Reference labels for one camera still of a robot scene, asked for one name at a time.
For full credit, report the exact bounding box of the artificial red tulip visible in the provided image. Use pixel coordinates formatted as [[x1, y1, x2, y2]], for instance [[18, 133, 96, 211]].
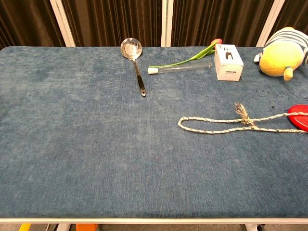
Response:
[[149, 38, 222, 68]]

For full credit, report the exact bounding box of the clear test tube white cap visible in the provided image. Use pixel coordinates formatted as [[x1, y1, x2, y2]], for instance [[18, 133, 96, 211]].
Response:
[[147, 61, 213, 75]]

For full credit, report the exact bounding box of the red disc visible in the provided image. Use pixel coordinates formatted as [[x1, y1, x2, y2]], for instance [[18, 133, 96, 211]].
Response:
[[287, 104, 308, 132]]

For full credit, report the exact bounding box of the orange object under table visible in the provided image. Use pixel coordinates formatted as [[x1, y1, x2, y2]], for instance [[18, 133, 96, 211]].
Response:
[[76, 224, 99, 231]]

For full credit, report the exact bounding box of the white frame post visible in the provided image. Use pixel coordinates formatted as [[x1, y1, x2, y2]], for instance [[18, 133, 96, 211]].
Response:
[[160, 0, 174, 48], [256, 0, 286, 48], [50, 0, 76, 48]]

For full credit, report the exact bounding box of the dark brown curtain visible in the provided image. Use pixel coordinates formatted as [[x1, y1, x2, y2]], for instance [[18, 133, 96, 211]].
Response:
[[0, 0, 308, 50]]

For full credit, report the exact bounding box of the steel ladle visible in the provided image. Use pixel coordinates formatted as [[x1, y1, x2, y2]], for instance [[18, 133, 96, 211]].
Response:
[[120, 37, 147, 98]]

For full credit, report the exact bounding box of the yellow striped plush toy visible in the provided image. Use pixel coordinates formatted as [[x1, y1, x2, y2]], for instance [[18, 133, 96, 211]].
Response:
[[254, 26, 308, 81]]

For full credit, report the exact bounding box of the small white cardboard box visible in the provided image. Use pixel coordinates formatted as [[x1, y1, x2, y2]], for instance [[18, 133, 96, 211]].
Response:
[[214, 44, 244, 82]]

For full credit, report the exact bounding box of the white braided rope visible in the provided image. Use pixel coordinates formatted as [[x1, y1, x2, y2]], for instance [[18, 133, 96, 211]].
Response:
[[178, 102, 308, 134]]

